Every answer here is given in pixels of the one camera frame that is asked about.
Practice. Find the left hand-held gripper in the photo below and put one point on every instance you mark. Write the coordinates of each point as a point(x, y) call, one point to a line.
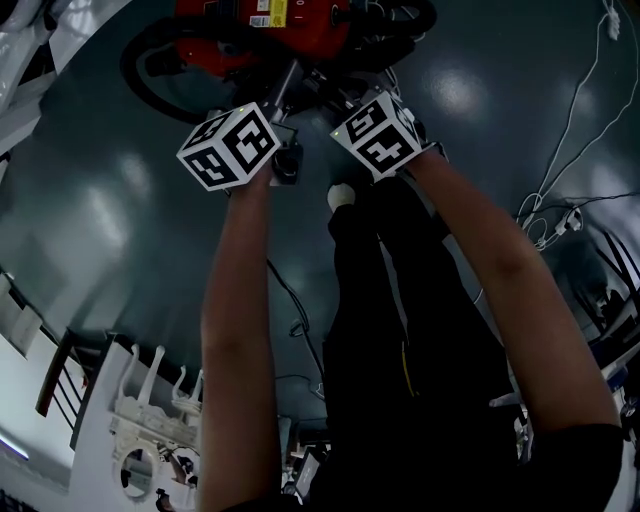
point(227, 150)

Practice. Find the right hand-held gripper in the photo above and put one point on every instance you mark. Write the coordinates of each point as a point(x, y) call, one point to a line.
point(380, 137)

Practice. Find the silver vacuum wand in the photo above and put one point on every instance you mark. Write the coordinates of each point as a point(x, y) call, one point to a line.
point(285, 87)

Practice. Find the red vacuum cleaner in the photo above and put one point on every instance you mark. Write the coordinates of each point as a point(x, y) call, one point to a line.
point(131, 65)

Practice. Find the person's left forearm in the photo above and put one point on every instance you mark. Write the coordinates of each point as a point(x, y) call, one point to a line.
point(240, 325)

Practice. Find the person's right forearm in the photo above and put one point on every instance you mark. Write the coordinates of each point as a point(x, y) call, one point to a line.
point(525, 300)

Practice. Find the person's left white shoe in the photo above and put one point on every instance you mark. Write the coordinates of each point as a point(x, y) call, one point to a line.
point(341, 195)

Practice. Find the white power strip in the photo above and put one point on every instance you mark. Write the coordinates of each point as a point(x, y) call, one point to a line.
point(613, 24)
point(570, 220)

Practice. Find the person's body in black clothing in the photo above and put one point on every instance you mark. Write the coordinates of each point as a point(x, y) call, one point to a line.
point(425, 375)

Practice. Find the white plastic frame parts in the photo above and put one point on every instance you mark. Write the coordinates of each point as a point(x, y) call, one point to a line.
point(150, 420)

